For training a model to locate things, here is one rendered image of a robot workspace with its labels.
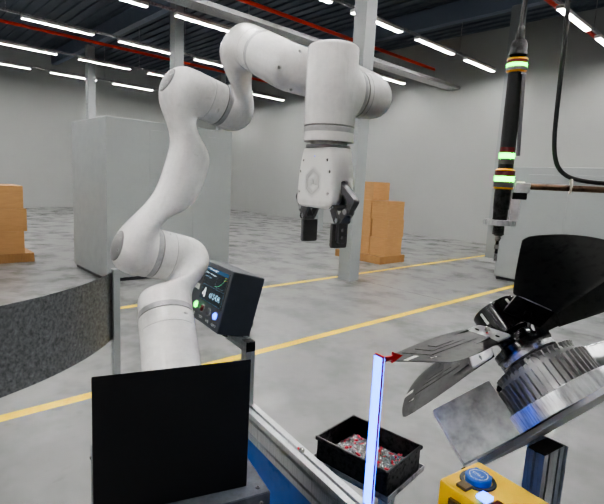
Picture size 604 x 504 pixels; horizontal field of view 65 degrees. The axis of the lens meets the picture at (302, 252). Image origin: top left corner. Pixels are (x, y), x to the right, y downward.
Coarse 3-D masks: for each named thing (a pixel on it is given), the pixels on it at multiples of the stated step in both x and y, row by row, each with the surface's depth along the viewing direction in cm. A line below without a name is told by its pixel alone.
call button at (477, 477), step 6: (474, 468) 76; (468, 474) 74; (474, 474) 74; (480, 474) 74; (486, 474) 74; (468, 480) 73; (474, 480) 73; (480, 480) 73; (486, 480) 73; (480, 486) 72; (486, 486) 72
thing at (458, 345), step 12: (444, 336) 113; (456, 336) 111; (468, 336) 110; (480, 336) 110; (408, 348) 111; (420, 348) 107; (432, 348) 105; (444, 348) 103; (456, 348) 103; (468, 348) 102; (480, 348) 103; (396, 360) 103; (420, 360) 97; (432, 360) 95; (444, 360) 94; (456, 360) 93
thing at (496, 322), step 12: (504, 300) 117; (480, 312) 118; (492, 312) 116; (504, 312) 115; (480, 324) 119; (492, 324) 116; (504, 324) 114; (516, 324) 113; (528, 324) 115; (516, 336) 113; (528, 336) 110; (540, 336) 110; (504, 348) 112; (516, 348) 110; (504, 360) 114
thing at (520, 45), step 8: (520, 32) 102; (520, 40) 102; (512, 48) 103; (520, 48) 102; (512, 56) 106; (520, 56) 105; (496, 192) 108; (504, 192) 106; (496, 200) 108; (504, 200) 107; (496, 208) 108; (504, 208) 107; (496, 216) 108; (504, 216) 107; (496, 232) 109
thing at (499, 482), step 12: (468, 468) 77; (480, 468) 78; (444, 480) 74; (456, 480) 74; (492, 480) 74; (504, 480) 75; (444, 492) 74; (456, 492) 72; (468, 492) 71; (492, 492) 72; (504, 492) 72; (516, 492) 72; (528, 492) 72
